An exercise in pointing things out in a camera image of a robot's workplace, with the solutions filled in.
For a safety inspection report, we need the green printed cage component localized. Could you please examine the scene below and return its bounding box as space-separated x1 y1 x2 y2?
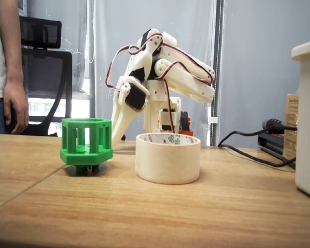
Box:
59 117 114 178

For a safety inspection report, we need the person's hand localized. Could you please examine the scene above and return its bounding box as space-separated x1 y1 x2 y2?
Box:
3 77 30 134

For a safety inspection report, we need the beige masking tape roll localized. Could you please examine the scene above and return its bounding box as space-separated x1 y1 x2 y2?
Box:
135 132 202 185

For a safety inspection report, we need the black mesh office chair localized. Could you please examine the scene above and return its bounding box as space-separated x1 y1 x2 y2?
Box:
19 15 73 137

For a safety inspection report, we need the grey background shelf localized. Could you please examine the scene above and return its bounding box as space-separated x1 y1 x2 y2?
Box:
17 0 28 18

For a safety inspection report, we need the black power supply device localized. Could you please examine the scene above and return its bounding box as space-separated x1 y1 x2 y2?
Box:
257 131 298 170

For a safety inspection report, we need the brown cardboard box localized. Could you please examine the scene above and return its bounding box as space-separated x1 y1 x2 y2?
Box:
283 93 299 160

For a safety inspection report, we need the black power cable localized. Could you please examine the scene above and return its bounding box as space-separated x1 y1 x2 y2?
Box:
218 118 298 168

